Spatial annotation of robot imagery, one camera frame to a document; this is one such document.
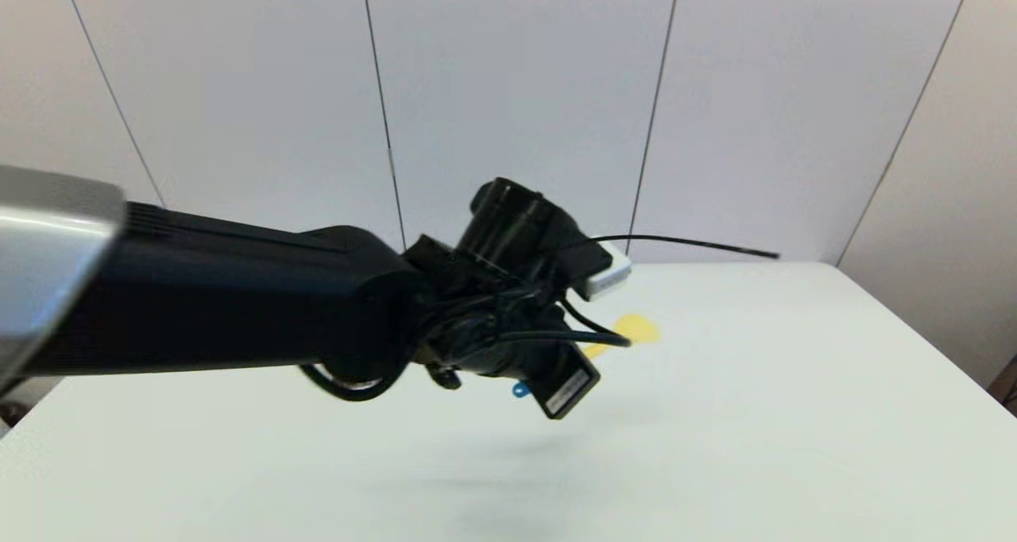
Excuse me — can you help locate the yellow spoon with blue handle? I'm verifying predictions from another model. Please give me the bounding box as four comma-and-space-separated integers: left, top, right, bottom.
512, 314, 661, 400

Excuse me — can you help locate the brown furniture edge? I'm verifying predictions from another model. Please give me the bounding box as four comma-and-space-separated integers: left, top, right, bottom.
985, 354, 1017, 417

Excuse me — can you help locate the thick black looped cable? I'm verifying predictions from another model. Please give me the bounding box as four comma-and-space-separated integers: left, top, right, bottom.
300, 292, 633, 404

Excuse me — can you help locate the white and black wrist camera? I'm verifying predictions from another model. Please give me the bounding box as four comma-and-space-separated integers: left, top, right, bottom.
576, 244, 633, 301

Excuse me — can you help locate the thin black cable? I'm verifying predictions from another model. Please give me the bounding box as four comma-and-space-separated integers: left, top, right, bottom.
556, 234, 781, 260

